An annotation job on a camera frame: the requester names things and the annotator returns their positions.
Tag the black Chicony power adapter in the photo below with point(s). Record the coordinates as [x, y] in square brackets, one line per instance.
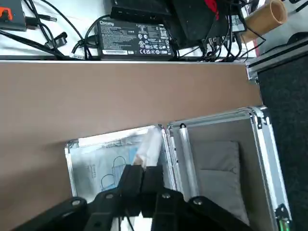
[134, 36]

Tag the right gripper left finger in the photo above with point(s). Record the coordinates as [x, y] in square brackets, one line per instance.
[131, 187]

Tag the black barrel plug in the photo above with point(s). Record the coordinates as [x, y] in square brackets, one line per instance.
[45, 18]

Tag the brown cardboard tube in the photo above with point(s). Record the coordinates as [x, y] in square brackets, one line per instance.
[262, 21]

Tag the aluminium table edge rail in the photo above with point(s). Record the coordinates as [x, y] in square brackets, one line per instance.
[252, 72]

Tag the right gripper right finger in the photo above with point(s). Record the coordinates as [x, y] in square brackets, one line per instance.
[152, 190]

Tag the clear packet of blue masks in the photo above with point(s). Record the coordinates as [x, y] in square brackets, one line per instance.
[106, 163]

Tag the grey device with orange part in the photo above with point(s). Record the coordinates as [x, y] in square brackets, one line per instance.
[12, 21]

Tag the black power brick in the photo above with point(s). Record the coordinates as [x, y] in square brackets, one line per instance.
[192, 24]

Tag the flat black hub box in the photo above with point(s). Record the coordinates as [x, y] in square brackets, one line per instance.
[139, 10]

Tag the silver aluminium medical kit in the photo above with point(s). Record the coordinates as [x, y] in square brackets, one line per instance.
[252, 156]

